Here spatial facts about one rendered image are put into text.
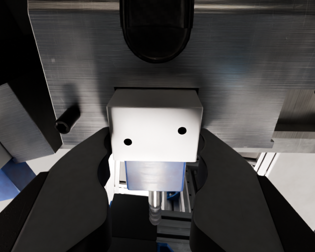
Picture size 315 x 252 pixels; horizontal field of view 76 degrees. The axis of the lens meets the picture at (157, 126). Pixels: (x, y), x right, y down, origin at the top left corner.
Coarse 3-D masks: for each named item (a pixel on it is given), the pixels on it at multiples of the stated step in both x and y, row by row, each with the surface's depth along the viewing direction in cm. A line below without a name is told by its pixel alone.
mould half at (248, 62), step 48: (48, 0) 11; (96, 0) 11; (240, 0) 10; (288, 0) 10; (48, 48) 12; (96, 48) 12; (192, 48) 11; (240, 48) 11; (288, 48) 11; (96, 96) 13; (240, 96) 13; (240, 144) 15
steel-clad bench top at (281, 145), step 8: (8, 0) 18; (16, 0) 18; (24, 0) 18; (8, 8) 19; (16, 8) 18; (24, 8) 18; (16, 16) 19; (24, 16) 19; (24, 24) 19; (24, 32) 20; (32, 32) 19; (280, 144) 25; (288, 144) 25; (296, 144) 25; (304, 144) 25; (312, 144) 25; (280, 152) 26; (288, 152) 26; (296, 152) 26; (304, 152) 26; (312, 152) 26
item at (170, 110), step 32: (128, 96) 11; (160, 96) 12; (192, 96) 12; (128, 128) 11; (160, 128) 11; (192, 128) 11; (128, 160) 12; (160, 160) 12; (192, 160) 12; (160, 192) 17
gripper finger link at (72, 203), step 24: (96, 144) 10; (72, 168) 9; (96, 168) 9; (48, 192) 8; (72, 192) 8; (96, 192) 8; (48, 216) 7; (72, 216) 7; (96, 216) 7; (24, 240) 6; (48, 240) 6; (72, 240) 6; (96, 240) 7
